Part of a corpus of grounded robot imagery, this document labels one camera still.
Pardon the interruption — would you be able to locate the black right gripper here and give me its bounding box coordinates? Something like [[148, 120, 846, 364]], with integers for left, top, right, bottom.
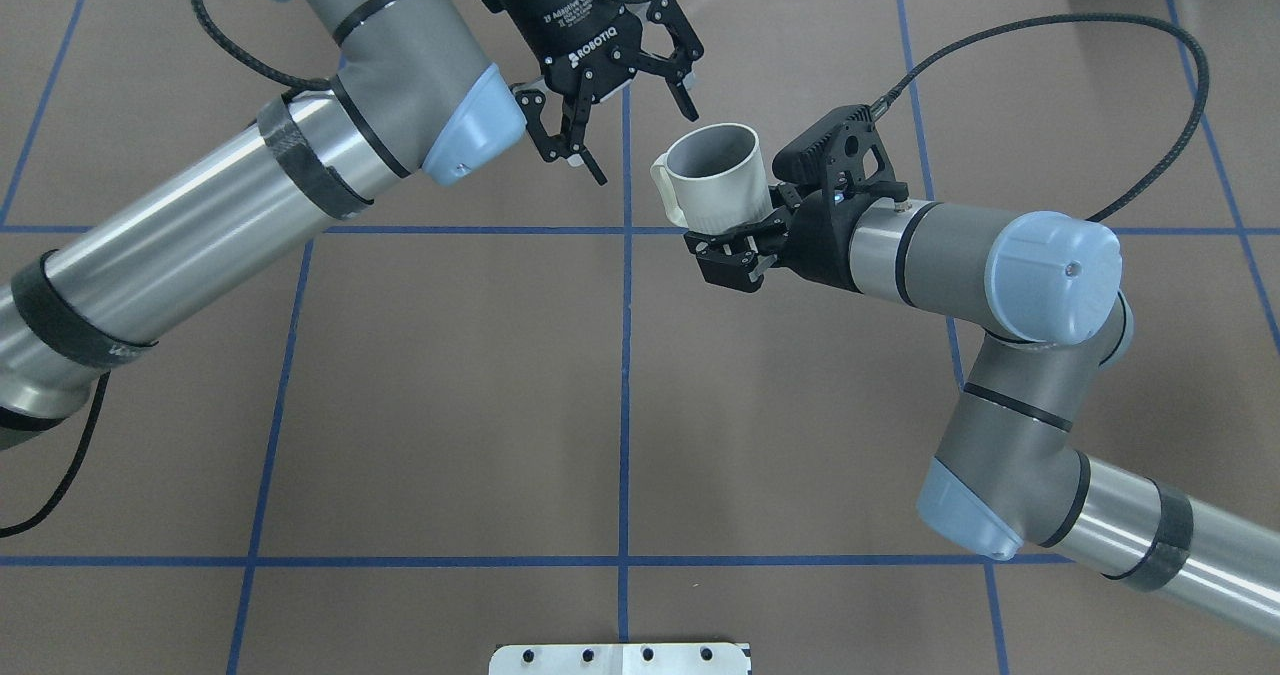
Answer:
[[684, 190, 863, 293]]

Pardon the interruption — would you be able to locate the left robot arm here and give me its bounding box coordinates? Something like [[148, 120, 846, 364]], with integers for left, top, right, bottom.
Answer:
[[1, 0, 705, 448]]

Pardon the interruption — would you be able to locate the black right camera cable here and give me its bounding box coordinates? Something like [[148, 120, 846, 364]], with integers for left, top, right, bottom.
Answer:
[[868, 13, 1211, 224]]

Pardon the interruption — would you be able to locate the white ribbed mug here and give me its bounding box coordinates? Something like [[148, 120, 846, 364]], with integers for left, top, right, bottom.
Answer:
[[650, 123, 774, 234]]

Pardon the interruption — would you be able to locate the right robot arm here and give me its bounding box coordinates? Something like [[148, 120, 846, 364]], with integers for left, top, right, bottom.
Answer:
[[676, 182, 1279, 639]]

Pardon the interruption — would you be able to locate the black camera cable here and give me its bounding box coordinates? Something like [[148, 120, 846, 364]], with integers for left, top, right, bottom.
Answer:
[[868, 13, 1211, 224], [0, 0, 337, 538]]

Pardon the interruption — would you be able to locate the black left camera cable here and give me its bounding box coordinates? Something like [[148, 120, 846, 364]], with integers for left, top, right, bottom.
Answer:
[[0, 0, 337, 538]]

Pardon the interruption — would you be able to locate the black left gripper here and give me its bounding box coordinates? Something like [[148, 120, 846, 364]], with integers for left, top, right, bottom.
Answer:
[[486, 0, 705, 186]]

